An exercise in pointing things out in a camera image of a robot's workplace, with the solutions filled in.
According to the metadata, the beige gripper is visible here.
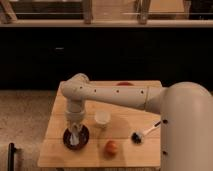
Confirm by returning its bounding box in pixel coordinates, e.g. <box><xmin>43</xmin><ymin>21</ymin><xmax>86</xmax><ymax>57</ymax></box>
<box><xmin>64</xmin><ymin>108</ymin><xmax>87</xmax><ymax>141</ymax></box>

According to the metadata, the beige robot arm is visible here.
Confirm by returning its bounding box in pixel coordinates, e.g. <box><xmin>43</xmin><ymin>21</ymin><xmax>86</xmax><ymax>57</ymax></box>
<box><xmin>61</xmin><ymin>73</ymin><xmax>213</xmax><ymax>171</ymax></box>

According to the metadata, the dark purple bowl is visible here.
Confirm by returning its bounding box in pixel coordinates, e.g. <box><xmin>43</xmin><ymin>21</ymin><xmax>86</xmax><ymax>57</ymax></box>
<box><xmin>63</xmin><ymin>125</ymin><xmax>89</xmax><ymax>150</ymax></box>

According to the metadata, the orange round fruit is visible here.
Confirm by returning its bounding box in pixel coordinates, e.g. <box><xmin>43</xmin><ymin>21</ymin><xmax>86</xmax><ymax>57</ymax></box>
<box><xmin>105</xmin><ymin>140</ymin><xmax>118</xmax><ymax>155</ymax></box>

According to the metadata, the wooden table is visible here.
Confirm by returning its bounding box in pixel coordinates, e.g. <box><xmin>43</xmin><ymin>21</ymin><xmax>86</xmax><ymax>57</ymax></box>
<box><xmin>37</xmin><ymin>80</ymin><xmax>168</xmax><ymax>169</ymax></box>

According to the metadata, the black white dish brush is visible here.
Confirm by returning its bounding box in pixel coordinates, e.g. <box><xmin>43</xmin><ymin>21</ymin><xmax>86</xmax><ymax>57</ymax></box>
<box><xmin>131</xmin><ymin>121</ymin><xmax>161</xmax><ymax>144</ymax></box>

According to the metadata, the orange plate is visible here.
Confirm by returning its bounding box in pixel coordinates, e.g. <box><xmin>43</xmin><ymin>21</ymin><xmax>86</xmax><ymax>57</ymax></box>
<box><xmin>117</xmin><ymin>82</ymin><xmax>134</xmax><ymax>86</ymax></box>

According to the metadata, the wooden counter ledge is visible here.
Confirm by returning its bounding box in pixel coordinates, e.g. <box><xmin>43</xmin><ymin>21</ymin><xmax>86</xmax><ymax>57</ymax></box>
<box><xmin>0</xmin><ymin>20</ymin><xmax>213</xmax><ymax>28</ymax></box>

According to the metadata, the black post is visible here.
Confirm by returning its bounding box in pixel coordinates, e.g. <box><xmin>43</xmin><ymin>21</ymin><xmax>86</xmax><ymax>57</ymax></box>
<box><xmin>7</xmin><ymin>143</ymin><xmax>16</xmax><ymax>171</ymax></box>

